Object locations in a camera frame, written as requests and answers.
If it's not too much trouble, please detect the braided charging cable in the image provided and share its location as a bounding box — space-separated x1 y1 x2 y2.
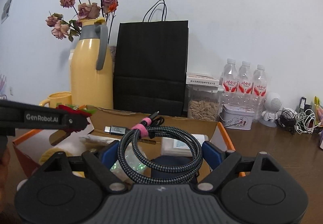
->
104 111 204 185

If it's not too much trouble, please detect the clear plastic bag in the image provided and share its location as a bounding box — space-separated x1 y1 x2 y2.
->
110 144 147 182

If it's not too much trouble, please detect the small wooden stamp block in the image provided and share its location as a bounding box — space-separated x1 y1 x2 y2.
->
49 130 71 146

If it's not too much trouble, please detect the yellow plush toy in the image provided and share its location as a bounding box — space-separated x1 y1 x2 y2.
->
38 147 85 178

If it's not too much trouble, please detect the red fabric rose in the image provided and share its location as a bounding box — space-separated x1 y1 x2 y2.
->
56 104 96 118

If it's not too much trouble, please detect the navy blue pouch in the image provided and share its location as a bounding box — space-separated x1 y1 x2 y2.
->
151 156 193 179

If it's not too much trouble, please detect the person left hand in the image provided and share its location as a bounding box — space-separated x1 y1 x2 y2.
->
0 148 10 211

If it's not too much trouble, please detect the red cardboard box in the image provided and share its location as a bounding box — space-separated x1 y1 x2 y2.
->
13 107 234 182

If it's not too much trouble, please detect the purple coral decoration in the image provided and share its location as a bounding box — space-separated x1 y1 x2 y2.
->
0 74 7 100

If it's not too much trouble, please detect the small decorated tin box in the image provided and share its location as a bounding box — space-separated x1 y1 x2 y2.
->
219 104 255 130

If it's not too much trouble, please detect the yellow ceramic mug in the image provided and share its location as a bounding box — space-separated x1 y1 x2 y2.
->
39 92 72 108

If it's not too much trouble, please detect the water bottle middle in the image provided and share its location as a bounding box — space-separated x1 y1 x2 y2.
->
237 61 252 107

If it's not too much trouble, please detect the water bottle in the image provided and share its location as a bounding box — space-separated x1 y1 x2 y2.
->
252 64 267 121
220 58 238 104
237 61 252 107

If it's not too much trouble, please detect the water bottle left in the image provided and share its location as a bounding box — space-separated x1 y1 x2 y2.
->
220 58 238 104

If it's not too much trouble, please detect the white robot figurine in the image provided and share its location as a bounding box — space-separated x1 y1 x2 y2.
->
259 92 282 128

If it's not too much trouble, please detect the water bottle right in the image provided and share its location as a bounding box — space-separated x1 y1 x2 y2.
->
252 64 267 121

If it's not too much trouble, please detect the clear seed container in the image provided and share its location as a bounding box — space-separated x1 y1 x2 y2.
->
186 73 224 121

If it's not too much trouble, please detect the purple tissue pack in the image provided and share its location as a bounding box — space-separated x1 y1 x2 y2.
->
319 130 323 150

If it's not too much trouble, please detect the yellow thermos jug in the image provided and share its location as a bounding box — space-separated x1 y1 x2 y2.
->
70 17 113 109

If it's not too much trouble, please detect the colourful snack packet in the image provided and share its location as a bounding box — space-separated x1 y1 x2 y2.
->
314 96 323 124

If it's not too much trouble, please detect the black paper bag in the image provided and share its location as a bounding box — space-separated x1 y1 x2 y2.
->
113 0 189 117

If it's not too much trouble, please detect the dried pink rose bouquet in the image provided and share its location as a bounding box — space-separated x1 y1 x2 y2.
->
45 0 119 42

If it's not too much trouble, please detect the tangled cables pile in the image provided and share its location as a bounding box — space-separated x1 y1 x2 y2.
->
276 96 321 136

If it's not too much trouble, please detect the wall picture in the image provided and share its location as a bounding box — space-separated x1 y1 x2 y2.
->
1 0 12 23

